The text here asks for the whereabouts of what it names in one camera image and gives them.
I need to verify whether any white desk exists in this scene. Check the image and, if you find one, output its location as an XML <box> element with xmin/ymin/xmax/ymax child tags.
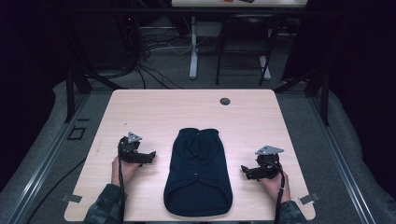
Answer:
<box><xmin>170</xmin><ymin>0</ymin><xmax>308</xmax><ymax>81</ymax></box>

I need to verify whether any tangle of floor cables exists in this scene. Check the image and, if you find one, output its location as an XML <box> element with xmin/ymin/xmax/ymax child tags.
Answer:
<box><xmin>132</xmin><ymin>29</ymin><xmax>194</xmax><ymax>91</ymax></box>

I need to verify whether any person's right hand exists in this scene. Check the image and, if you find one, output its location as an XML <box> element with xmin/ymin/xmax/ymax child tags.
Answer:
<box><xmin>260</xmin><ymin>172</ymin><xmax>292</xmax><ymax>203</ymax></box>

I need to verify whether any black floor cable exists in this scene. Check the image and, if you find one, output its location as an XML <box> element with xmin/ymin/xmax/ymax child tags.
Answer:
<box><xmin>25</xmin><ymin>158</ymin><xmax>87</xmax><ymax>224</ymax></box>

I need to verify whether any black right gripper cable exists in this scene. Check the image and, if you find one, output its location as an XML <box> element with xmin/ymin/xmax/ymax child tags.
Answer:
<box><xmin>273</xmin><ymin>161</ymin><xmax>287</xmax><ymax>224</ymax></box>

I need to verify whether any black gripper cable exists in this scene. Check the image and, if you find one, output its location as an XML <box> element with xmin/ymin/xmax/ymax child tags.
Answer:
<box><xmin>273</xmin><ymin>161</ymin><xmax>287</xmax><ymax>224</ymax></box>
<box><xmin>117</xmin><ymin>138</ymin><xmax>126</xmax><ymax>224</ymax></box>

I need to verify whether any person's left hand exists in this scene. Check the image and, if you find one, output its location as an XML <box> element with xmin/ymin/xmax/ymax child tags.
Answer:
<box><xmin>111</xmin><ymin>156</ymin><xmax>141</xmax><ymax>188</ymax></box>

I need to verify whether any black metal frame post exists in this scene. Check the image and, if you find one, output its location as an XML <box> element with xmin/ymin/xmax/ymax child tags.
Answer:
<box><xmin>64</xmin><ymin>67</ymin><xmax>77</xmax><ymax>124</ymax></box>

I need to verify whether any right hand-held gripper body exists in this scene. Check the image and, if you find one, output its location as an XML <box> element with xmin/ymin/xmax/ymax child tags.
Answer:
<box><xmin>255</xmin><ymin>145</ymin><xmax>285</xmax><ymax>180</ymax></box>

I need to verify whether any black chair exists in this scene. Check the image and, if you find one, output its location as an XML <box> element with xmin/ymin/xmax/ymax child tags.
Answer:
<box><xmin>215</xmin><ymin>13</ymin><xmax>279</xmax><ymax>87</ymax></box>

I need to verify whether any aluminium floor rail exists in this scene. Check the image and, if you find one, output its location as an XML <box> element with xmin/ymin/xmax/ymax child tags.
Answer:
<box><xmin>5</xmin><ymin>92</ymin><xmax>92</xmax><ymax>224</ymax></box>
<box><xmin>306</xmin><ymin>92</ymin><xmax>378</xmax><ymax>224</ymax></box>

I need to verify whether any dark equipment cabinet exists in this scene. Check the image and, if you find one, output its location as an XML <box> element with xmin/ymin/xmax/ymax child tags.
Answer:
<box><xmin>116</xmin><ymin>13</ymin><xmax>142</xmax><ymax>71</ymax></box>

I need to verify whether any grey tape strip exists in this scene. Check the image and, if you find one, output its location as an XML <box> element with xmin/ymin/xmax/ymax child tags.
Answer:
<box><xmin>61</xmin><ymin>193</ymin><xmax>83</xmax><ymax>204</ymax></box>
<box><xmin>298</xmin><ymin>192</ymin><xmax>321</xmax><ymax>206</ymax></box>

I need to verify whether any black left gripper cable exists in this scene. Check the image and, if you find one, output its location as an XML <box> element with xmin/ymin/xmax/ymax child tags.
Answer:
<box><xmin>117</xmin><ymin>138</ymin><xmax>126</xmax><ymax>224</ymax></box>

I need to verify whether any black curtain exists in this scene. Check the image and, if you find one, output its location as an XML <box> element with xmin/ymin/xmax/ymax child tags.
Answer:
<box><xmin>0</xmin><ymin>0</ymin><xmax>68</xmax><ymax>192</ymax></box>
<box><xmin>279</xmin><ymin>0</ymin><xmax>396</xmax><ymax>199</ymax></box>

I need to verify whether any black horizontal frame bar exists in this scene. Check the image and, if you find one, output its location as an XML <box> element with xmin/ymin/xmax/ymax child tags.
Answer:
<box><xmin>46</xmin><ymin>7</ymin><xmax>316</xmax><ymax>17</ymax></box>

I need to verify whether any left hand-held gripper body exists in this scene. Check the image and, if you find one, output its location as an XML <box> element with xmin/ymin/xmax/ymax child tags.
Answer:
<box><xmin>117</xmin><ymin>132</ymin><xmax>148</xmax><ymax>164</ymax></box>

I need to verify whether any dark navy knit vest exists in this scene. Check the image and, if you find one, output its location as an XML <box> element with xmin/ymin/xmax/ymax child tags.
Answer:
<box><xmin>163</xmin><ymin>127</ymin><xmax>233</xmax><ymax>217</ymax></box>

